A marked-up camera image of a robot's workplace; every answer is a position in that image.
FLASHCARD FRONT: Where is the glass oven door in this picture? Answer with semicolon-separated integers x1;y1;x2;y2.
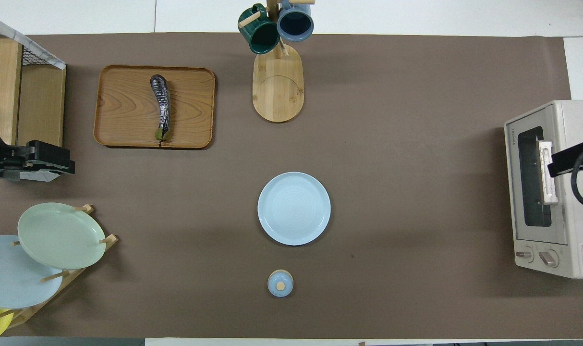
505;108;570;246

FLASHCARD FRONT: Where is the light blue racked plate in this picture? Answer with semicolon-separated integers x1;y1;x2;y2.
0;235;64;309

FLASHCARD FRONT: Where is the pale green plate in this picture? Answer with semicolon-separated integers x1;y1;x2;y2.
17;202;107;270

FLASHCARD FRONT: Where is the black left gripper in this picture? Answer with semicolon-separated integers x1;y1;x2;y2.
0;126;75;182

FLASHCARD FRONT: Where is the dark green mug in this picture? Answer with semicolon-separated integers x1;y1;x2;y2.
238;4;281;55

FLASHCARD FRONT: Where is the blue mug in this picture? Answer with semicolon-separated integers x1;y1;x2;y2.
277;0;315;43

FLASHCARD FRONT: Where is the black wire basket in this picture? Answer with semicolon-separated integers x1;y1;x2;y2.
0;23;36;67

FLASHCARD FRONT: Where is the wooden plate rack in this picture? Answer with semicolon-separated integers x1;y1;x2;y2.
0;204;119;330

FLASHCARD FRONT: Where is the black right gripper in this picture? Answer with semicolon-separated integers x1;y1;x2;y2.
547;140;583;177

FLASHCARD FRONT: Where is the beige toaster oven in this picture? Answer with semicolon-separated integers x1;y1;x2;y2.
504;100;583;279

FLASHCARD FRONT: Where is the small blue white bell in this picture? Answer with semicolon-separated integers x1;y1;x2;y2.
267;269;294;298

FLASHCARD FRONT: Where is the dark purple eggplant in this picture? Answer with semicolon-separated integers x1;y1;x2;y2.
150;74;173;143

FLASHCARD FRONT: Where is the rectangular wooden tray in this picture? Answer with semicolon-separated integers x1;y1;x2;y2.
94;65;216;149

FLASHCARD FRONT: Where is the brown table mat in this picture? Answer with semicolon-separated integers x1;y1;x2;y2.
0;33;583;339

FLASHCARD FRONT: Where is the wooden shelf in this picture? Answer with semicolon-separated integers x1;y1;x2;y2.
0;36;66;147

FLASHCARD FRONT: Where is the wooden mug tree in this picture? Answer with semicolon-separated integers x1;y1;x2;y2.
238;0;316;124

